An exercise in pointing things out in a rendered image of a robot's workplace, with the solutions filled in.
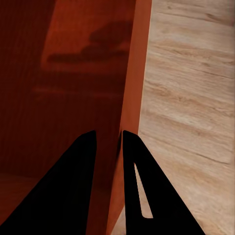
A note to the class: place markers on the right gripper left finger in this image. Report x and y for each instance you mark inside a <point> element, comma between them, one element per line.
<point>59,203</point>

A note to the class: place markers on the storage box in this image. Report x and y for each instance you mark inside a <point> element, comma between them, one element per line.
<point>68,67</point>

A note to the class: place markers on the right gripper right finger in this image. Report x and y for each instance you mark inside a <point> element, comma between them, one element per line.
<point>170,214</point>

